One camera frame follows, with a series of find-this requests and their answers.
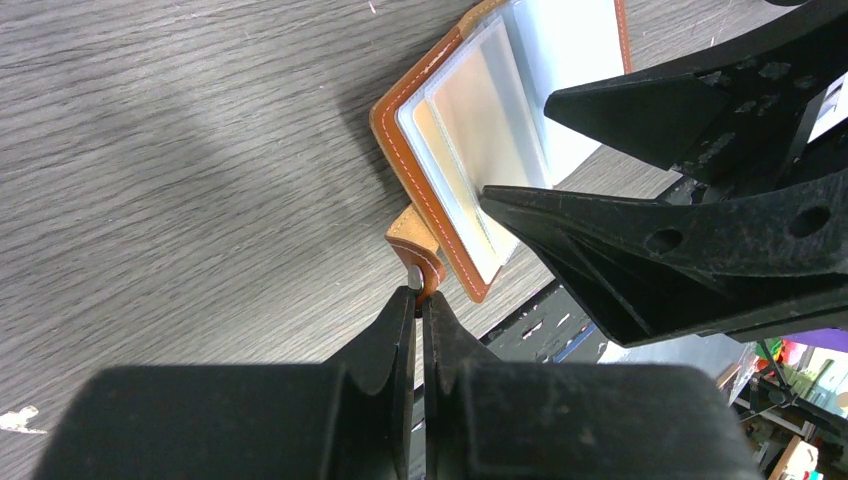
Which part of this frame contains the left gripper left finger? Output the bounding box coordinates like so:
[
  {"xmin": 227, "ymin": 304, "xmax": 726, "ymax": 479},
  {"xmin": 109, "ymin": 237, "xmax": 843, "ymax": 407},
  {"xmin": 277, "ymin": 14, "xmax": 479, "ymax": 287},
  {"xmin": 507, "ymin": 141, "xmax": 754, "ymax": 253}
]
[{"xmin": 35, "ymin": 287, "xmax": 416, "ymax": 479}]

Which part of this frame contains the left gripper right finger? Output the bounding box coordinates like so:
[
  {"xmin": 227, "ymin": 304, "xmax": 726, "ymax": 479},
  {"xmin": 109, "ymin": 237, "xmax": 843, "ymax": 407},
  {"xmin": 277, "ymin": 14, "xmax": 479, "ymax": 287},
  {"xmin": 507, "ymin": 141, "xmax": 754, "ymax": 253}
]
[{"xmin": 422, "ymin": 293, "xmax": 759, "ymax": 479}]

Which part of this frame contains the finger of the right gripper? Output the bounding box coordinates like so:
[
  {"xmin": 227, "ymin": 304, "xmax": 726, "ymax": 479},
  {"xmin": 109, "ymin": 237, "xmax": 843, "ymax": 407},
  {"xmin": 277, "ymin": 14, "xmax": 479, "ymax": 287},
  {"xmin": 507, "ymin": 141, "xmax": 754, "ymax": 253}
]
[
  {"xmin": 481, "ymin": 172, "xmax": 847, "ymax": 346},
  {"xmin": 544, "ymin": 1, "xmax": 847, "ymax": 198}
]

